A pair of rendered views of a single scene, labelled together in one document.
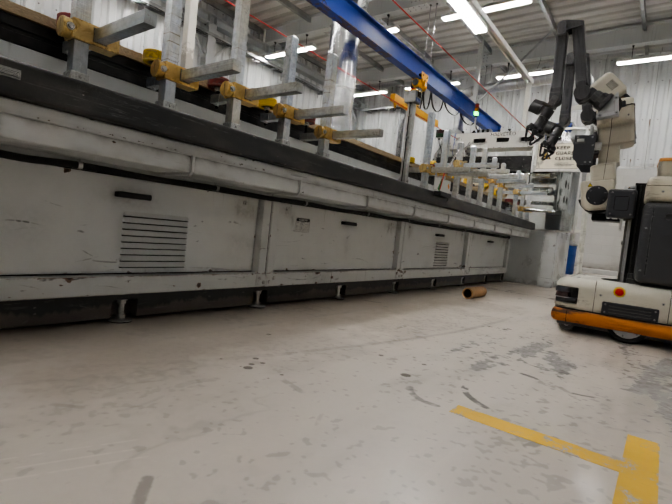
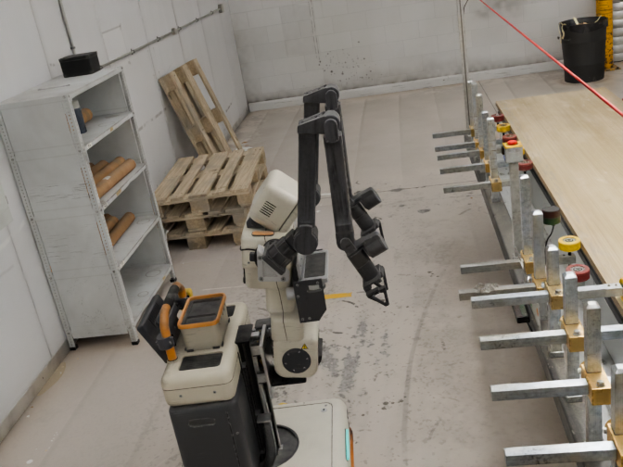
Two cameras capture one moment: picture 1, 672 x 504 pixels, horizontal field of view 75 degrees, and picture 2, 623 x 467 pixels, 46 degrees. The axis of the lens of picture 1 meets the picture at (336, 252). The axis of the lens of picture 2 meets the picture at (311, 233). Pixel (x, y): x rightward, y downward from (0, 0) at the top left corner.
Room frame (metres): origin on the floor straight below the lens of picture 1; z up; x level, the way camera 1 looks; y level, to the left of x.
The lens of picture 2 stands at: (4.63, -2.43, 2.11)
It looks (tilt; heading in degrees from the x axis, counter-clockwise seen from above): 22 degrees down; 152
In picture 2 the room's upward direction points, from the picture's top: 10 degrees counter-clockwise
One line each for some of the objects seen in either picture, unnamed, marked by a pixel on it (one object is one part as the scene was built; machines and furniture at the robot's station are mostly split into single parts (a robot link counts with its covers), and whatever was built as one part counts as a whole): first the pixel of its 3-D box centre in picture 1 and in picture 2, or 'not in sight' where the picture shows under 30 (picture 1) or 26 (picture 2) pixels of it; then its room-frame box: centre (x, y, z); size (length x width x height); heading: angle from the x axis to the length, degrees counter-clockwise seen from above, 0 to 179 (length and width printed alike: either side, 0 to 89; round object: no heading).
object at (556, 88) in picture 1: (559, 65); (338, 146); (2.41, -1.09, 1.40); 0.11 x 0.06 x 0.43; 146
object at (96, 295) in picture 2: not in sight; (96, 205); (0.08, -1.51, 0.78); 0.90 x 0.45 x 1.55; 143
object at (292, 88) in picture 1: (253, 95); (475, 153); (1.53, 0.34, 0.83); 0.43 x 0.03 x 0.04; 53
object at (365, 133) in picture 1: (338, 135); (486, 185); (1.93, 0.04, 0.81); 0.43 x 0.03 x 0.04; 53
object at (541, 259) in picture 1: (496, 202); not in sight; (5.57, -1.95, 0.95); 1.65 x 0.70 x 1.90; 53
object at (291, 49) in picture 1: (286, 98); (488, 154); (1.73, 0.25, 0.88); 0.04 x 0.04 x 0.48; 53
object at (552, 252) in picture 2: (457, 176); (554, 312); (3.13, -0.80, 0.86); 0.04 x 0.04 x 0.48; 53
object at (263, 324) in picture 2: (605, 205); (289, 347); (2.38, -1.42, 0.68); 0.28 x 0.27 x 0.25; 147
